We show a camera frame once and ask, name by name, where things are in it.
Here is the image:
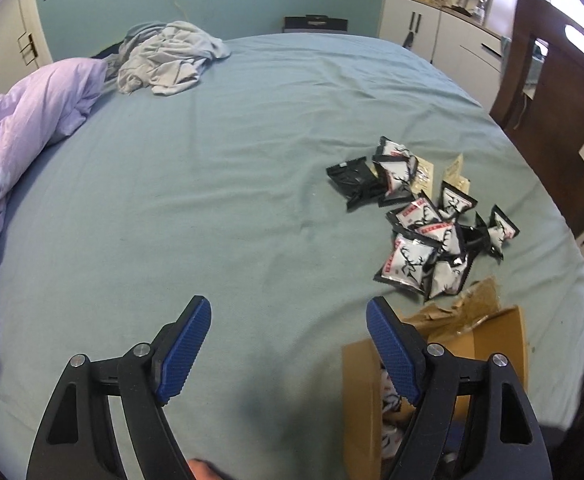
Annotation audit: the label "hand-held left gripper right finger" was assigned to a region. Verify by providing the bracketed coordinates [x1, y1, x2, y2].
[366, 296, 555, 480]

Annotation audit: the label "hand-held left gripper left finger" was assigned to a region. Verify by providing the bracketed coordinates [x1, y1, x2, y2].
[26, 296, 212, 480]

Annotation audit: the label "pile of black-white snack packets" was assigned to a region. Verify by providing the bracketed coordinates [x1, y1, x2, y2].
[326, 136, 521, 303]
[379, 365, 418, 463]

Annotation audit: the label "cardboard box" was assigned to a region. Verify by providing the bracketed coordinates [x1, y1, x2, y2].
[342, 280, 529, 480]

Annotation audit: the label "person's bare leg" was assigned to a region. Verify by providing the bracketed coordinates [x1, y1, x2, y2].
[189, 461, 228, 480]

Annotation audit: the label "tan cardboard piece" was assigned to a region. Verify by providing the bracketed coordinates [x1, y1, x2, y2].
[412, 156, 435, 196]

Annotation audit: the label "beige snack packet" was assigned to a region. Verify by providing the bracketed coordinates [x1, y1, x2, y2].
[442, 154, 465, 180]
[446, 175, 473, 196]

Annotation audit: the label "brown wooden chair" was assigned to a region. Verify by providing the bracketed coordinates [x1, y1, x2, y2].
[489, 0, 584, 241]

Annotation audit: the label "purple duvet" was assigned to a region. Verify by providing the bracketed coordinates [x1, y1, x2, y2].
[0, 57, 110, 446]

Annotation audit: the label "crumpled grey clothes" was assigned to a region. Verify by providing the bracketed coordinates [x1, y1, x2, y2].
[104, 21, 232, 97]

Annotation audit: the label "white cabinet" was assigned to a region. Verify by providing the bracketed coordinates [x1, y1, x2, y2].
[377, 0, 505, 106]

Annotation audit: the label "black box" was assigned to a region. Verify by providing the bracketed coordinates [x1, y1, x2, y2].
[283, 15, 349, 36]

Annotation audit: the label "cream door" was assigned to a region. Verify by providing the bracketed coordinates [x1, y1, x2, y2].
[0, 0, 53, 101]

